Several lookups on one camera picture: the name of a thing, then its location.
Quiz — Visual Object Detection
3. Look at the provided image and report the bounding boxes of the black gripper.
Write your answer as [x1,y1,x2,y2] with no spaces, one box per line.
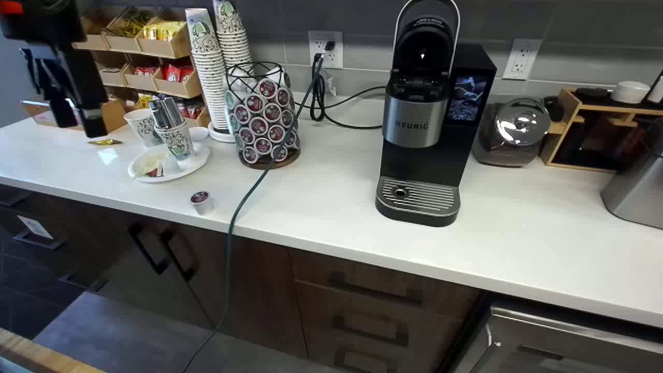
[0,0,112,140]

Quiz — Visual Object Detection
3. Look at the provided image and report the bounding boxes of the silver milk jug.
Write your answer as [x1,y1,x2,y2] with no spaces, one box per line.
[150,94,186,130]

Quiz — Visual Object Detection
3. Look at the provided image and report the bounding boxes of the patterned paper cup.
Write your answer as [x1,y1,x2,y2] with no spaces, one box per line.
[162,120,197,164]
[122,105,166,149]

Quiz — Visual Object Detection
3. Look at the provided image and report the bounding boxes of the wooden condiment organizer shelf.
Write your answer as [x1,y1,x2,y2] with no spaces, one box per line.
[71,6,213,130]

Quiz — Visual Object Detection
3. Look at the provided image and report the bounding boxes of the white round plate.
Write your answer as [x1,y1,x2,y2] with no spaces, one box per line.
[127,139,211,187]

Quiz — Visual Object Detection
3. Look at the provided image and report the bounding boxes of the tall paper cup stack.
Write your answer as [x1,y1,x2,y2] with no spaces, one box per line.
[183,6,237,143]
[211,0,256,71]

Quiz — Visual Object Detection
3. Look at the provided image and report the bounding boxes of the single coffee pod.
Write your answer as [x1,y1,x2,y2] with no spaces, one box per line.
[188,189,216,216]

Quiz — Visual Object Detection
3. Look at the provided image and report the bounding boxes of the light wooden ledge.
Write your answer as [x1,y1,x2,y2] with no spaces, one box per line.
[0,325,107,373]

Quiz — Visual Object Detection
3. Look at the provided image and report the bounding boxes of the dark wooden cabinet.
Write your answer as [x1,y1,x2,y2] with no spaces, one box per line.
[0,183,485,373]

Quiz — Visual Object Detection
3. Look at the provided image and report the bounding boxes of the black silver coffee machine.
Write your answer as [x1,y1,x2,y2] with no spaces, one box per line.
[374,0,500,228]

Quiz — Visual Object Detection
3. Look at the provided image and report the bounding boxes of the wooden countertop rack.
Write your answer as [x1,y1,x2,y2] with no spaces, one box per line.
[539,86,663,172]

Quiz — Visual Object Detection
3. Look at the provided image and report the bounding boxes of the stainless steel dishwasher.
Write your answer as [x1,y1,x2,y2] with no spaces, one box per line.
[452,302,663,373]

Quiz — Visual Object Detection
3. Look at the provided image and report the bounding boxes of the small white bowl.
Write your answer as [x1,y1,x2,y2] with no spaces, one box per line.
[610,79,652,108]

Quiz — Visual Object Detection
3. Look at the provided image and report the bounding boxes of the stainless steel appliance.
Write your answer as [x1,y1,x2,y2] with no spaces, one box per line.
[600,130,663,232]

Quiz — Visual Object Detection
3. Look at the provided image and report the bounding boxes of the wire coffee pod carousel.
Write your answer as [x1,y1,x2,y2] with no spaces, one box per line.
[225,60,302,172]

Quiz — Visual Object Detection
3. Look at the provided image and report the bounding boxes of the green cable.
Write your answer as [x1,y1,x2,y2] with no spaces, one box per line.
[181,54,327,373]

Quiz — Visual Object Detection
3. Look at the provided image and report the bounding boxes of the black power cable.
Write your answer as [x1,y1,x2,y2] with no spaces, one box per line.
[306,39,390,132]

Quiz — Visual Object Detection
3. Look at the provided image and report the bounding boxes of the white wall outlet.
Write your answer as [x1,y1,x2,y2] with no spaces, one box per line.
[306,29,347,71]
[502,37,545,83]

